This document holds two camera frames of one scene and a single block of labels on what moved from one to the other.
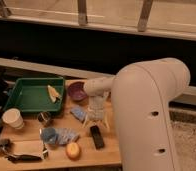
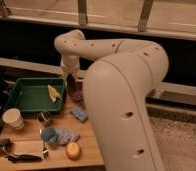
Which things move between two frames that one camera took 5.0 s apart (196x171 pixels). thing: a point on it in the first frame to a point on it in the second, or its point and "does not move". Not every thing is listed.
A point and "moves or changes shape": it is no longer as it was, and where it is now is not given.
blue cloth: x=58 y=135 does not move
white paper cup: x=13 y=118 does not move
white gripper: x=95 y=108 to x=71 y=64
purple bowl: x=75 y=90 does not move
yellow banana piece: x=53 y=94 does not move
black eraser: x=97 y=136 moves or changes shape
